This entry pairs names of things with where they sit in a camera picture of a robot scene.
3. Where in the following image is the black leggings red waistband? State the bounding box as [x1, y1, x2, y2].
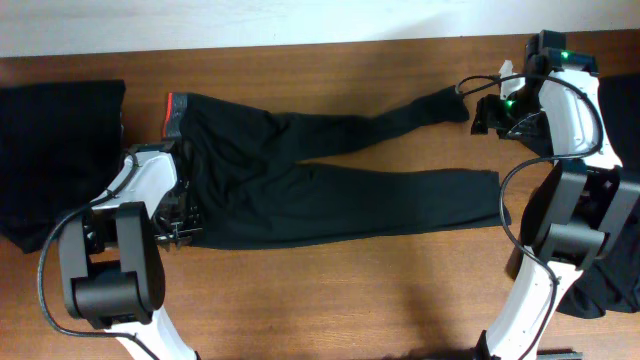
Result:
[163, 87, 505, 250]

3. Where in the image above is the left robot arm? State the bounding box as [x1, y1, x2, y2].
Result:
[52, 141, 202, 360]

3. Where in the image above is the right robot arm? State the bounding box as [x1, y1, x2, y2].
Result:
[471, 30, 639, 359]

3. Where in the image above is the folded black clothes stack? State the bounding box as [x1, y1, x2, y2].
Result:
[1, 80, 126, 253]

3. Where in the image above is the black clothes pile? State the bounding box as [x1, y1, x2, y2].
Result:
[504, 74, 640, 320]

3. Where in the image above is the right black cable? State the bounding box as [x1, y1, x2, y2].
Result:
[454, 73, 605, 360]

